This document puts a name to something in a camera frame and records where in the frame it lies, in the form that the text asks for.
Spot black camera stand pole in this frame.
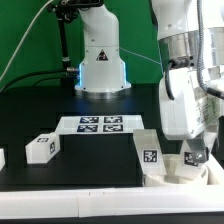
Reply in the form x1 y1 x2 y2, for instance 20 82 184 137
47 0 104 88

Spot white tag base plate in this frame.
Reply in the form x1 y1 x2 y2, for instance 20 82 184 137
55 115 144 135

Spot black cable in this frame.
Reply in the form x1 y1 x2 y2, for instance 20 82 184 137
0 68 78 94

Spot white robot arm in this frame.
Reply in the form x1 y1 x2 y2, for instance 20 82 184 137
75 0 224 163

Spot grey cable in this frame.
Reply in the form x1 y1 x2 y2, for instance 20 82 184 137
0 0 54 82

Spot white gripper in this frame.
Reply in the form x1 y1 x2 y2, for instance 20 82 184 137
159 68 222 163

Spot white U-shaped wall fence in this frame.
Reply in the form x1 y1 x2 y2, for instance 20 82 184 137
0 158 224 220

